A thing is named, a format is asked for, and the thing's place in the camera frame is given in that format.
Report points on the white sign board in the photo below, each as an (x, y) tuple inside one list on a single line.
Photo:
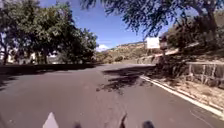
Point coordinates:
[(153, 42)]

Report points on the row of trees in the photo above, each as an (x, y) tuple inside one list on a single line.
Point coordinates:
[(40, 30)]

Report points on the large overhanging tree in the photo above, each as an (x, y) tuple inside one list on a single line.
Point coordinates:
[(150, 13)]

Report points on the robot's own part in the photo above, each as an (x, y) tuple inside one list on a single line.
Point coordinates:
[(148, 125)]

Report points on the grey asphalt road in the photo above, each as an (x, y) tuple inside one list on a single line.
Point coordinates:
[(83, 96)]

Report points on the bushes on slope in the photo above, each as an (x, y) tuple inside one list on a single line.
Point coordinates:
[(186, 36)]

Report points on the pale dirt verge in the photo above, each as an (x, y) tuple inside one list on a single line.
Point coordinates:
[(204, 92)]

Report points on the dry hillside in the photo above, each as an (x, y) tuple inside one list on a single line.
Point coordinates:
[(126, 51)]

